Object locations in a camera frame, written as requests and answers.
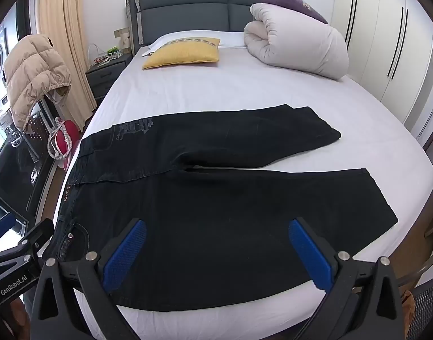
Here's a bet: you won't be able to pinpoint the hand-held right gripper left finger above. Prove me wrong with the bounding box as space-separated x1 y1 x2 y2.
31 218 148 340

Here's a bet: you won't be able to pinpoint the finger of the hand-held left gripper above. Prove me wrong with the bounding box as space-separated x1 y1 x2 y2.
0 212 18 244
14 218 56 256

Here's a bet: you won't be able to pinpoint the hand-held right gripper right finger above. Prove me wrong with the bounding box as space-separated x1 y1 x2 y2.
288 217 404 340

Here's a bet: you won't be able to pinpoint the black denim pants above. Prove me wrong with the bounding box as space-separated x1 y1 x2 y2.
52 104 399 312

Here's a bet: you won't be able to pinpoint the dark glossy cabinet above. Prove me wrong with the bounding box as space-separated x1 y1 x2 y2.
0 113 59 220

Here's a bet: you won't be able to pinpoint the red bag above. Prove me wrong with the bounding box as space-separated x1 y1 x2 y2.
48 117 82 169

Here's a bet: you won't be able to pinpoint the metal mesh chair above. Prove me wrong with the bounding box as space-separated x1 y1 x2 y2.
397 251 433 340

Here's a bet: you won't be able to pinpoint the beige puffer jacket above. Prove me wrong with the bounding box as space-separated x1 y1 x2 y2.
3 35 72 130

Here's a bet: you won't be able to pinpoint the dark grey nightstand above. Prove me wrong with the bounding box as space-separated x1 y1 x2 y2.
85 55 134 101

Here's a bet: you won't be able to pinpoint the bed with white sheet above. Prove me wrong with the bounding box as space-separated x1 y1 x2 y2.
52 28 433 340

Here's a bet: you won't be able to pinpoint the yellow pillow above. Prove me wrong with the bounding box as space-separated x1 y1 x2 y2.
142 37 221 70

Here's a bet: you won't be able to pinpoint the beige curtain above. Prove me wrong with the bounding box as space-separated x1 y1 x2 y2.
36 0 98 131

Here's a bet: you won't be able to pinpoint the beige pillow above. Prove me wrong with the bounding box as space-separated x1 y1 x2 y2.
244 3 349 81

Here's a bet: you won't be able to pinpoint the beige bedside box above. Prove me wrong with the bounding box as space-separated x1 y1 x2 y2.
114 28 132 55

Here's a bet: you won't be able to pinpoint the white wardrobe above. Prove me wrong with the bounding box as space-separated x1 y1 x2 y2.
331 0 433 149

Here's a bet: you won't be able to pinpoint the white pillow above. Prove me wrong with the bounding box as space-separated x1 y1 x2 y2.
141 30 247 57

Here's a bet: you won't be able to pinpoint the grey padded headboard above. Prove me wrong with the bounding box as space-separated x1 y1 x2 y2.
125 0 274 48

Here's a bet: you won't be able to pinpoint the purple pillow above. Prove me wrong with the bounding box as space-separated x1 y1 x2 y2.
255 0 329 25

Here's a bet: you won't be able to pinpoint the white wire basket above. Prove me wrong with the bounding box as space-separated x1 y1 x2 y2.
87 43 132 65

